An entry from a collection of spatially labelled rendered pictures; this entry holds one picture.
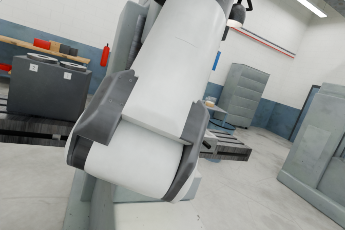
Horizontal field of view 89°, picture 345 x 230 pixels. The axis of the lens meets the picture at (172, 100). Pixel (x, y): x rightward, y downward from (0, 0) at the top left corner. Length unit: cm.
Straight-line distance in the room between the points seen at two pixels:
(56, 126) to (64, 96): 10
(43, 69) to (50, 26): 437
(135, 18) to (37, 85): 66
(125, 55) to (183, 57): 98
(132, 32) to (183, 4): 94
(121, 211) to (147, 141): 54
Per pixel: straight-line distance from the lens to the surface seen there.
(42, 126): 73
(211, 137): 78
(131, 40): 115
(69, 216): 147
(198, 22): 21
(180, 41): 19
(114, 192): 70
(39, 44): 453
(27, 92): 77
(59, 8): 509
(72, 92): 73
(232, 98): 583
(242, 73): 585
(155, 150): 18
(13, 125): 75
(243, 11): 66
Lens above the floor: 126
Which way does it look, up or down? 10 degrees down
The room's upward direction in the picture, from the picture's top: 17 degrees clockwise
